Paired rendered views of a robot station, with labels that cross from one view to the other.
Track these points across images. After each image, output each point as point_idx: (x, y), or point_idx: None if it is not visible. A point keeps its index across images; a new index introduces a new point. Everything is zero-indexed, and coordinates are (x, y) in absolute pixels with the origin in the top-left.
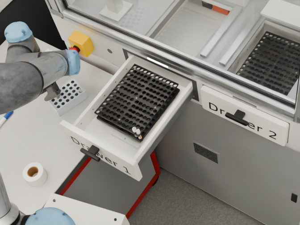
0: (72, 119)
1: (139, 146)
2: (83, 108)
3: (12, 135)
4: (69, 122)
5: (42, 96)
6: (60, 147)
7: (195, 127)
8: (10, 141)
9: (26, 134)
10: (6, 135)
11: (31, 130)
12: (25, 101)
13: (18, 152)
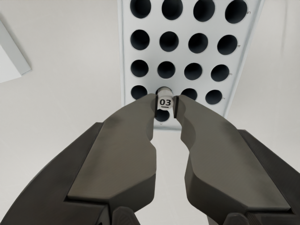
0: (258, 90)
1: None
2: (272, 24)
3: (152, 205)
4: (257, 103)
5: (92, 107)
6: (288, 164)
7: None
8: (162, 211)
9: (174, 189)
10: (139, 210)
11: (176, 179)
12: None
13: (198, 214)
